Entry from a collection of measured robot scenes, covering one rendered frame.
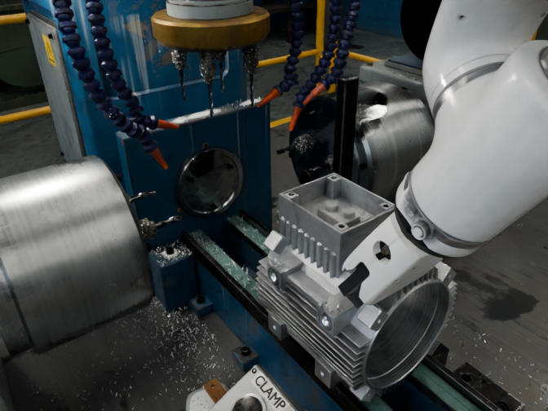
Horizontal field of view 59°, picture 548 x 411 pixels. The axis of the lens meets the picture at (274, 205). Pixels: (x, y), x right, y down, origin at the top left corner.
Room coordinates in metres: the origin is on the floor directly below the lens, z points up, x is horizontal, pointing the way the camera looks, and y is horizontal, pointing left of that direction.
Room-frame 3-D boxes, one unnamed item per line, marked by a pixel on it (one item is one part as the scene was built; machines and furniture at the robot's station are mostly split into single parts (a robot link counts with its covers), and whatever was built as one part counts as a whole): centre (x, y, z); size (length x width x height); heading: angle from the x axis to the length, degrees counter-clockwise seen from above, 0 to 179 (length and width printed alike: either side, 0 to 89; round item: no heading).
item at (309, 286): (0.51, -0.11, 1.01); 0.20 x 0.19 x 0.19; 36
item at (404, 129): (0.95, -0.20, 1.04); 0.41 x 0.25 x 0.25; 125
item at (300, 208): (0.54, -0.08, 1.11); 0.12 x 0.11 x 0.07; 36
